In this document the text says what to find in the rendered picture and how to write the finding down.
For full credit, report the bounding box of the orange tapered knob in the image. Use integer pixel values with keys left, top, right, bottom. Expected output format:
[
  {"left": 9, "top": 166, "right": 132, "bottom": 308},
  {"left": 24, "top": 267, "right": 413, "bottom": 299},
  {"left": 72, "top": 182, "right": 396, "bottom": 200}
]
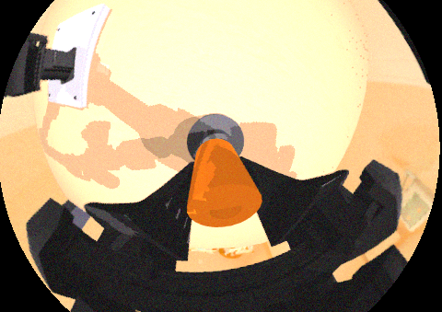
[{"left": 187, "top": 139, "right": 262, "bottom": 227}]

